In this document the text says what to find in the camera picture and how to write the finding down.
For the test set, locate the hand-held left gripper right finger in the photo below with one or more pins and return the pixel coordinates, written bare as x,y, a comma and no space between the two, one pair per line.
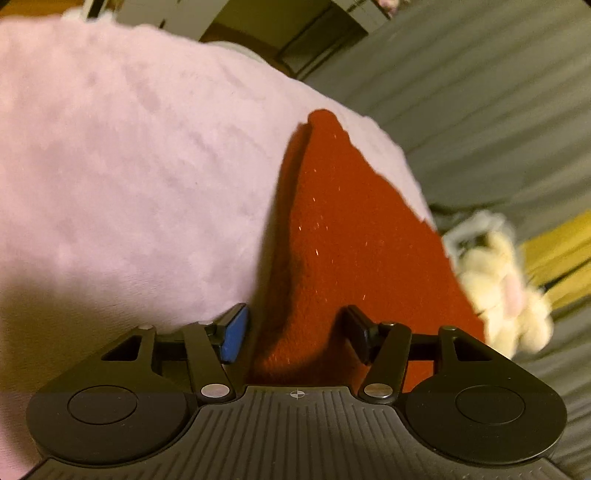
361,332

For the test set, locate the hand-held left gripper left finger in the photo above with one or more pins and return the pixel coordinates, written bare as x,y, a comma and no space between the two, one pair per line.
234,334

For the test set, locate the red knit cardigan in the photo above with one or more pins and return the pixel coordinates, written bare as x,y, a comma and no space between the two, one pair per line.
351,240

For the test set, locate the cream plush toy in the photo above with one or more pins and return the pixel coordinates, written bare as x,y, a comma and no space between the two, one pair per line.
498,295

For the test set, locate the pink fluffy blanket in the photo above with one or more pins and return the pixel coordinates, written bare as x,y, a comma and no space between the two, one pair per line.
129,175

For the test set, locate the dark wooden cabinet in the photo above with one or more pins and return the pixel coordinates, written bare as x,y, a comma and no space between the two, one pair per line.
304,32

